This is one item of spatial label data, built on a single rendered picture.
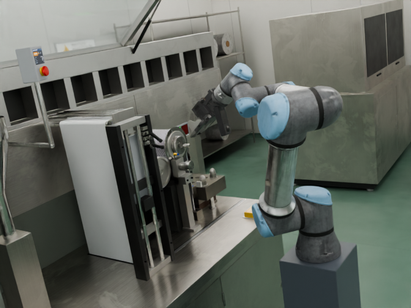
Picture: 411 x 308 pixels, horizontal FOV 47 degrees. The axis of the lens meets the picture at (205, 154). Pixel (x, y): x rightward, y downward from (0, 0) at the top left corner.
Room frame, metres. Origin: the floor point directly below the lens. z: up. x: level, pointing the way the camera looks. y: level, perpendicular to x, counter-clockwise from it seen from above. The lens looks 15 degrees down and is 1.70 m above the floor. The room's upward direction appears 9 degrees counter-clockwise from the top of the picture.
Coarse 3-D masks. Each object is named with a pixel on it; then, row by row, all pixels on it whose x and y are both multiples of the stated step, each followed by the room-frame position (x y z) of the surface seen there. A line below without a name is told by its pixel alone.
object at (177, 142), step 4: (176, 136) 1.86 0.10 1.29; (180, 136) 1.86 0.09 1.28; (172, 140) 1.84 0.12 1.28; (176, 140) 1.84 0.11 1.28; (180, 140) 1.86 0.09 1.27; (184, 140) 1.88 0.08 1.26; (172, 144) 1.83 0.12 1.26; (176, 144) 1.83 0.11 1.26; (180, 144) 1.85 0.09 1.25; (172, 148) 1.83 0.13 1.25; (176, 148) 1.83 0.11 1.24; (180, 148) 1.86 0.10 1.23; (184, 148) 1.87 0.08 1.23; (176, 152) 1.83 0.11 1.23; (180, 152) 1.85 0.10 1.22
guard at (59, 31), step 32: (0, 0) 1.48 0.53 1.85; (32, 0) 1.58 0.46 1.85; (64, 0) 1.69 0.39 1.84; (96, 0) 1.81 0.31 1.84; (128, 0) 1.96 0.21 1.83; (0, 32) 1.59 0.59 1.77; (32, 32) 1.70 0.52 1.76; (64, 32) 1.83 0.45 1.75; (96, 32) 1.99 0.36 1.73; (128, 32) 2.17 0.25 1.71; (0, 64) 1.71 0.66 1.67
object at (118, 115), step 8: (64, 112) 1.80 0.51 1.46; (72, 112) 1.78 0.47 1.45; (80, 112) 1.75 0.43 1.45; (88, 112) 1.72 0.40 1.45; (96, 112) 1.70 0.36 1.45; (104, 112) 1.67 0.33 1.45; (112, 112) 1.65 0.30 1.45; (120, 112) 1.61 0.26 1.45; (128, 112) 1.64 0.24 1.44; (120, 120) 1.60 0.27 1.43
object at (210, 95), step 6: (210, 90) 1.75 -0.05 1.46; (210, 96) 1.75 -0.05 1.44; (198, 102) 1.77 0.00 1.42; (204, 102) 1.77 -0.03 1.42; (210, 102) 1.76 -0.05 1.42; (216, 102) 1.72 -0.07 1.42; (198, 108) 1.78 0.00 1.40; (204, 108) 1.76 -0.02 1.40; (210, 108) 1.76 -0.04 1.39; (198, 114) 1.78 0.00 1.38; (204, 114) 1.76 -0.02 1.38; (210, 114) 1.75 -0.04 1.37; (210, 120) 1.77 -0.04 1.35
